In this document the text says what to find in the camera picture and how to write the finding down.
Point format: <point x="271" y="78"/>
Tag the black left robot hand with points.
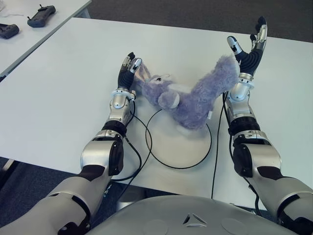
<point x="125" y="78"/>

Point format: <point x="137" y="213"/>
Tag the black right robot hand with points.
<point x="250" y="61"/>

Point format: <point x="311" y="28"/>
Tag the purple plush bunny doll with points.
<point x="195" y="98"/>

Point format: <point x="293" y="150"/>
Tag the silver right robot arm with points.
<point x="256" y="147"/>

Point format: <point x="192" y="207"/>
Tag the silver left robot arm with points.
<point x="97" y="151"/>

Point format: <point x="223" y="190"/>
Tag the white plate black rim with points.
<point x="185" y="151"/>

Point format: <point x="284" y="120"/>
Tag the white side table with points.
<point x="49" y="17"/>

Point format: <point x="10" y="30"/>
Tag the black remote controller with antennas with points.
<point x="41" y="16"/>

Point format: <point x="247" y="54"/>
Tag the dark handheld device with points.
<point x="8" y="30"/>

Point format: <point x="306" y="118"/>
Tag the grey robot torso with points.
<point x="171" y="215"/>

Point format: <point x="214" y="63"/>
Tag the small metal clamp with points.
<point x="252" y="211"/>

